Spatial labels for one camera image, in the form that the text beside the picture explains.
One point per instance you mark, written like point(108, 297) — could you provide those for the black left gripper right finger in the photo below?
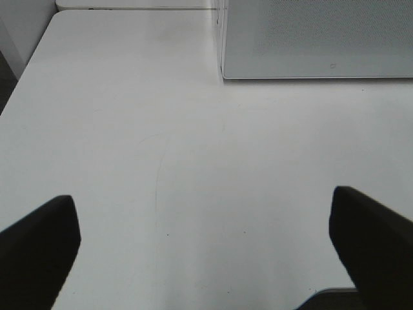
point(374, 244)

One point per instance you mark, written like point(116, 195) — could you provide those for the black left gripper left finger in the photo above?
point(37, 254)

